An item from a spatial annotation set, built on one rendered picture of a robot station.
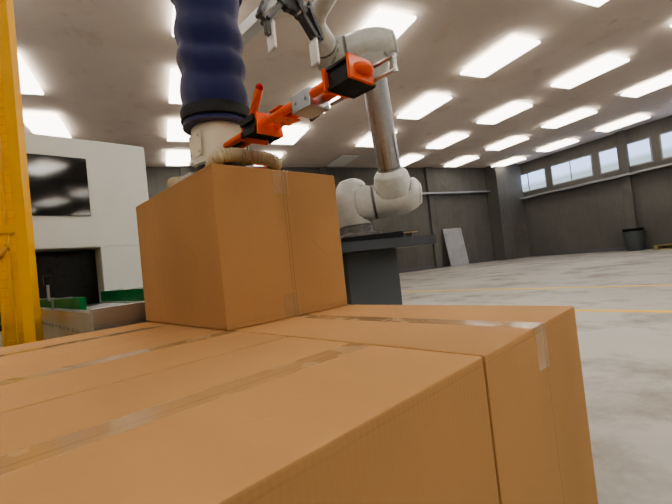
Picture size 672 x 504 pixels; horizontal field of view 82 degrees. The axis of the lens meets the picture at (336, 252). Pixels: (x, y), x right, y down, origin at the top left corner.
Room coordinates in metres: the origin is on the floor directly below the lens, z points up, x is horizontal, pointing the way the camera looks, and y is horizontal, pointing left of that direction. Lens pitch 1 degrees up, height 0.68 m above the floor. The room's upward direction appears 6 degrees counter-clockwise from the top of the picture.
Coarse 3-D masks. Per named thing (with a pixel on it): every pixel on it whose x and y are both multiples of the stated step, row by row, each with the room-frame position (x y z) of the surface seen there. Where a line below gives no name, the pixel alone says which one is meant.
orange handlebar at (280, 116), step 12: (360, 72) 0.79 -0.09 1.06; (372, 72) 0.80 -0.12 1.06; (312, 96) 0.88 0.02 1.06; (324, 96) 0.90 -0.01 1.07; (336, 96) 0.89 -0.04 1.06; (276, 108) 0.98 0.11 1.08; (288, 108) 0.94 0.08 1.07; (264, 120) 1.02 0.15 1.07; (276, 120) 0.99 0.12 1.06; (288, 120) 0.99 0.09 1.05; (228, 144) 1.17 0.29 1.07; (264, 168) 1.53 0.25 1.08
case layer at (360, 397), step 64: (320, 320) 0.93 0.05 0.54; (384, 320) 0.83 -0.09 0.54; (448, 320) 0.75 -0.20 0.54; (512, 320) 0.68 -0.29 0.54; (0, 384) 0.62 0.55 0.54; (64, 384) 0.57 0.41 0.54; (128, 384) 0.53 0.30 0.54; (192, 384) 0.50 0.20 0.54; (256, 384) 0.47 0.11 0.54; (320, 384) 0.44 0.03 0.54; (384, 384) 0.42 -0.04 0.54; (448, 384) 0.42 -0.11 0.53; (512, 384) 0.54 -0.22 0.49; (576, 384) 0.73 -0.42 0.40; (0, 448) 0.36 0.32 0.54; (64, 448) 0.34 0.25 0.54; (128, 448) 0.33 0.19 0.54; (192, 448) 0.31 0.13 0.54; (256, 448) 0.30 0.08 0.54; (320, 448) 0.29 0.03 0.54; (384, 448) 0.34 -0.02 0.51; (448, 448) 0.41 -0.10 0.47; (512, 448) 0.52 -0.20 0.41; (576, 448) 0.70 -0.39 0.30
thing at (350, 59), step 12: (348, 60) 0.77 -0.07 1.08; (360, 60) 0.79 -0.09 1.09; (324, 72) 0.83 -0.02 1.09; (336, 72) 0.81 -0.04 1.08; (348, 72) 0.77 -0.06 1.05; (324, 84) 0.82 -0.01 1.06; (336, 84) 0.81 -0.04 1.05; (348, 84) 0.81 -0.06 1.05; (360, 84) 0.81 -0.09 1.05; (372, 84) 0.82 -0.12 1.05; (348, 96) 0.87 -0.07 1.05
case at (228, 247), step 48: (192, 192) 1.00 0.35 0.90; (240, 192) 0.96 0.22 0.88; (288, 192) 1.06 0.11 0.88; (144, 240) 1.31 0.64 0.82; (192, 240) 1.02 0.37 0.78; (240, 240) 0.95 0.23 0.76; (288, 240) 1.05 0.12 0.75; (336, 240) 1.17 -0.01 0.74; (144, 288) 1.34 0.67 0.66; (192, 288) 1.04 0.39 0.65; (240, 288) 0.95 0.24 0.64; (288, 288) 1.04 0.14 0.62; (336, 288) 1.16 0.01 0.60
